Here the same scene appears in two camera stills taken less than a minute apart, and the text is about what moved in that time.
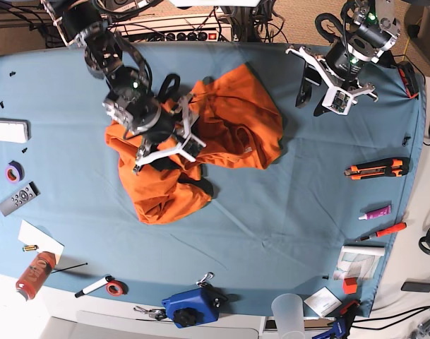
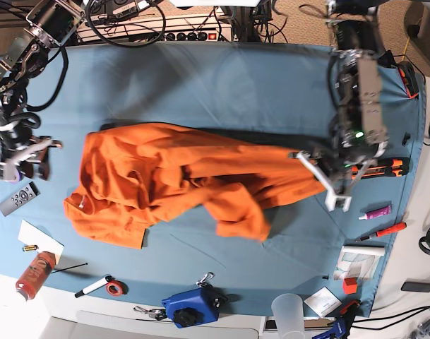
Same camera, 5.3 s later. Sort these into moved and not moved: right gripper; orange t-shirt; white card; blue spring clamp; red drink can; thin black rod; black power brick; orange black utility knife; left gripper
Moved: orange t-shirt; right gripper; left gripper
Not moved: blue spring clamp; white card; black power brick; thin black rod; red drink can; orange black utility knife
